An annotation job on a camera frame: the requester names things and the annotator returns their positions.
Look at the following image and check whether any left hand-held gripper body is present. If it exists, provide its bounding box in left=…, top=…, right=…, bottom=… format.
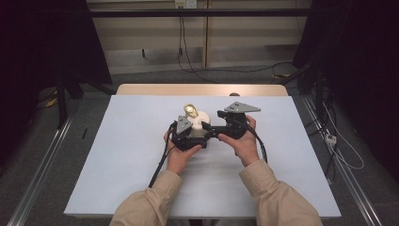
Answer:
left=170, top=115, right=208, bottom=153

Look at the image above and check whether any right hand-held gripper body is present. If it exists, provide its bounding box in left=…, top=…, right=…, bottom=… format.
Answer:
left=208, top=101, right=262, bottom=139

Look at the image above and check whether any clear bottle with cream lid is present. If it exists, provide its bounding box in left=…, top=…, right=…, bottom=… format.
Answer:
left=183, top=103, right=212, bottom=139

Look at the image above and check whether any person's right hand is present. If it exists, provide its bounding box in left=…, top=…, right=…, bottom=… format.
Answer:
left=217, top=115, right=262, bottom=168

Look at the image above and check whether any person's left hand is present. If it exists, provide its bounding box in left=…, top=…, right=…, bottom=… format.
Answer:
left=163, top=130, right=203, bottom=176

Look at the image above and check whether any wooden table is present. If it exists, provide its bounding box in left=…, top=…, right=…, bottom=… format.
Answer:
left=116, top=83, right=289, bottom=97

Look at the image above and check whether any white table board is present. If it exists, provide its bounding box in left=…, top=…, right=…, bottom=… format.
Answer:
left=63, top=94, right=343, bottom=219

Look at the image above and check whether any black horizontal bar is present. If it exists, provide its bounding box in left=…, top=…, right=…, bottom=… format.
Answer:
left=88, top=8, right=314, bottom=19

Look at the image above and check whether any black metal stand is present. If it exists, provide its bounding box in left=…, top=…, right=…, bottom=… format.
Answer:
left=56, top=73, right=69, bottom=130

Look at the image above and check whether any black curtain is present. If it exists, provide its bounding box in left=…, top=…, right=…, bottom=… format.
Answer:
left=0, top=0, right=113, bottom=168
left=292, top=0, right=399, bottom=180

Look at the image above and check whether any right hand-held gripper black cable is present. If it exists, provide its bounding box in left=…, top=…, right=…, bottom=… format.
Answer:
left=243, top=121, right=269, bottom=165

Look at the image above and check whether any hand-held gripper black cable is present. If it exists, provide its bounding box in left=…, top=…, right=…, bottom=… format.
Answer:
left=243, top=121, right=269, bottom=165
left=148, top=123, right=177, bottom=189

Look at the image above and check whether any left hand-held gripper black cable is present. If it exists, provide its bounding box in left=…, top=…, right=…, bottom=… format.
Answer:
left=148, top=123, right=177, bottom=189

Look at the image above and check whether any black wall cable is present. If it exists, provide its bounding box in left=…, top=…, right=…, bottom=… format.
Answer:
left=176, top=15, right=295, bottom=85

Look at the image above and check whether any white wall socket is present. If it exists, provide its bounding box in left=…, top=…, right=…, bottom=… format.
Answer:
left=174, top=0, right=199, bottom=9

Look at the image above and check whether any white cable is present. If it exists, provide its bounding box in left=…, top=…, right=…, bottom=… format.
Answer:
left=322, top=103, right=365, bottom=171

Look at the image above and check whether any aluminium floor rail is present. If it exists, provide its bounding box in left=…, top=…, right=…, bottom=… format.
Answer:
left=7, top=115, right=75, bottom=226
left=301, top=96, right=383, bottom=226

